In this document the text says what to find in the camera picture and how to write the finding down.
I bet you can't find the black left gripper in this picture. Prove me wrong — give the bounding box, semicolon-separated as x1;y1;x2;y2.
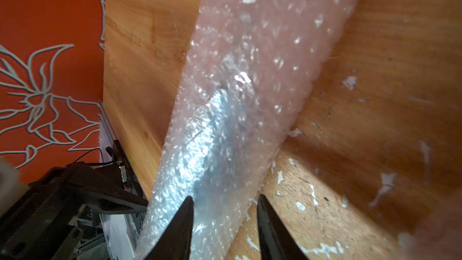
1;163;148;260

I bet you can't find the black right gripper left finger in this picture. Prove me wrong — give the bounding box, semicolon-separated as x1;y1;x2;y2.
144;196;194;260

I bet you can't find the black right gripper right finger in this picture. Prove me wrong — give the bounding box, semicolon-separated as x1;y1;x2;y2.
257;194;309;260

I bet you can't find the bubble wrap sheet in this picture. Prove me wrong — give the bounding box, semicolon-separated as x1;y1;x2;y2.
395;189;462;260

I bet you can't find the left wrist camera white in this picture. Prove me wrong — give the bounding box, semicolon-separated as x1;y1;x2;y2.
0;158;29;216

